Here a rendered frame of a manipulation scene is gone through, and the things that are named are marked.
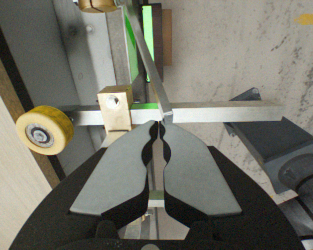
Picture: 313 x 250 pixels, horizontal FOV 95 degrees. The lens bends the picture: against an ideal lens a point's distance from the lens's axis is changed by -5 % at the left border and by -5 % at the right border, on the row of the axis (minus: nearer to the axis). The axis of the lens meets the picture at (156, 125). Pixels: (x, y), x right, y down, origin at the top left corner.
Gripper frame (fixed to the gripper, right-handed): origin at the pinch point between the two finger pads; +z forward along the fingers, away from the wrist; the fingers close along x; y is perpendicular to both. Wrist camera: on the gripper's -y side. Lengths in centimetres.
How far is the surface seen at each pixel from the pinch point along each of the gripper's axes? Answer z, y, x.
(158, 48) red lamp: 28.8, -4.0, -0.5
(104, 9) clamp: 14.0, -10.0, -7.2
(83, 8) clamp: 12.6, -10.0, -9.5
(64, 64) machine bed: 34.9, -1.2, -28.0
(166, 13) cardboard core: 91, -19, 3
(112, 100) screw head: 12.3, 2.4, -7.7
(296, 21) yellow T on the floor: 99, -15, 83
